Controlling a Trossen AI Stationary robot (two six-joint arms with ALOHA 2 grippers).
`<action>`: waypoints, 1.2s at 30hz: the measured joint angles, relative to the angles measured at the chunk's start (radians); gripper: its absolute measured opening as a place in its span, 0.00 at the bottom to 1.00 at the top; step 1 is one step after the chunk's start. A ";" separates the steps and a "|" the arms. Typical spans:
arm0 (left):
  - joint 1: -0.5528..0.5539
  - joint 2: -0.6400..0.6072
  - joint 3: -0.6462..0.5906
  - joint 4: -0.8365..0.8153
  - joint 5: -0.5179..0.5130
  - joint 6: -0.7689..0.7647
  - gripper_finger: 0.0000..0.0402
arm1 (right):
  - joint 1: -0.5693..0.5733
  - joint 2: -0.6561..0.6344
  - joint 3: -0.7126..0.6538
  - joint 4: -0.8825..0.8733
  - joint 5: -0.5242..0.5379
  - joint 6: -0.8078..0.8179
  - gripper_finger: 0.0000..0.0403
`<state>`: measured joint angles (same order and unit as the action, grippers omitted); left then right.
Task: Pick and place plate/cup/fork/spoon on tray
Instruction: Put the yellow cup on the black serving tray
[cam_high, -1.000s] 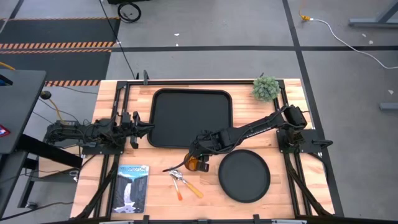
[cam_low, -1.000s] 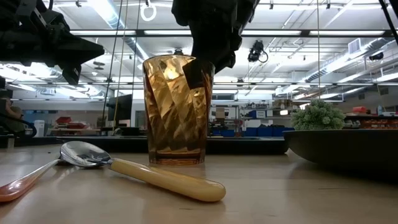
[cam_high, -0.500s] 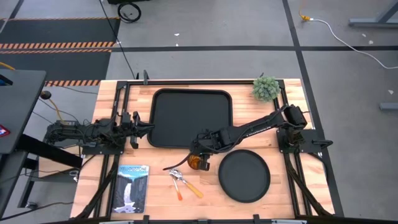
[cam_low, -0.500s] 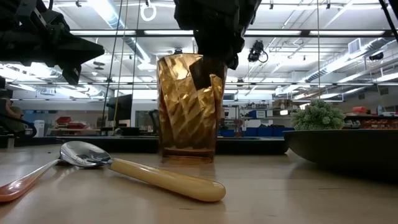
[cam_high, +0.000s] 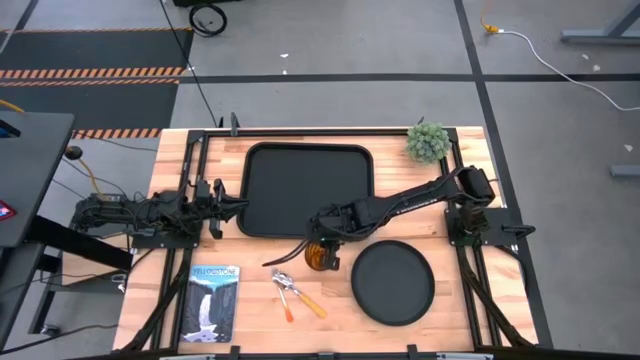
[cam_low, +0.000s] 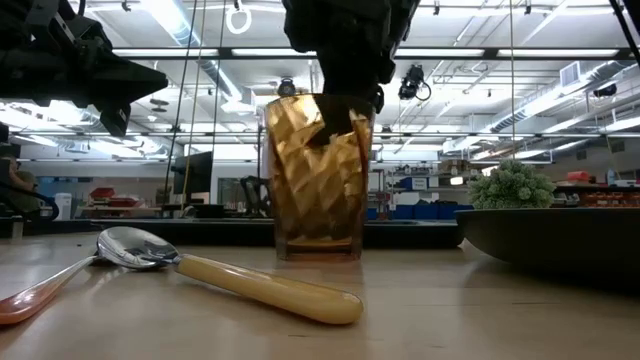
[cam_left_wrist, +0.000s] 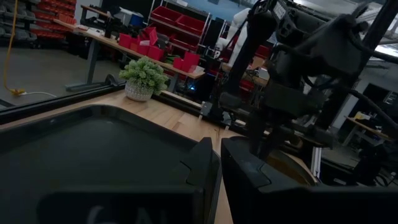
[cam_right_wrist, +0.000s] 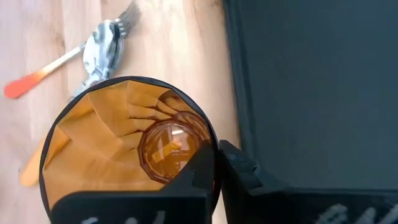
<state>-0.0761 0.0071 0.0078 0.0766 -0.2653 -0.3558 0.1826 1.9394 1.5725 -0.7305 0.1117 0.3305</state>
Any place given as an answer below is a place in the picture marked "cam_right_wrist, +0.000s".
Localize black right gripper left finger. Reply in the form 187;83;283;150
50;141;216;224

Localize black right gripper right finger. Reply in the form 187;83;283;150
218;139;398;224

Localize amber faceted glass cup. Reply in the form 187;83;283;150
39;76;222;220

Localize fork with orange handle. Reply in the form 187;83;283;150
3;0;142;100

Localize spoon with yellow handle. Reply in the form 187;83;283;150
19;19;126;188

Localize black rectangular serving tray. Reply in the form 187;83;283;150
221;0;398;192

